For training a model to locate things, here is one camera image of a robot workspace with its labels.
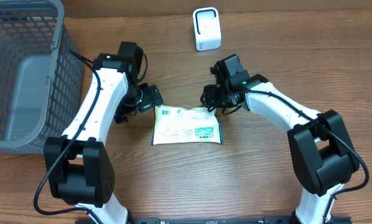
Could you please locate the colourful wet wipes pack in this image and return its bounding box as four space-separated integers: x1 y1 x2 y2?
151 105 223 146

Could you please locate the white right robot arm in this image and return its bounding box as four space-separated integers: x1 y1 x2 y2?
200 54 370 223

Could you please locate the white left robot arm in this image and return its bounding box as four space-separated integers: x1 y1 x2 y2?
33 41 164 224

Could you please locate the white barcode scanner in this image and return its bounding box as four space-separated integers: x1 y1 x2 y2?
192 7 221 51

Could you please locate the grey plastic mesh basket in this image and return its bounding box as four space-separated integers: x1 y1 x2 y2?
0 0 83 154

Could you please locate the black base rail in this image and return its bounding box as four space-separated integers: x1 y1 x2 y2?
131 215 299 224

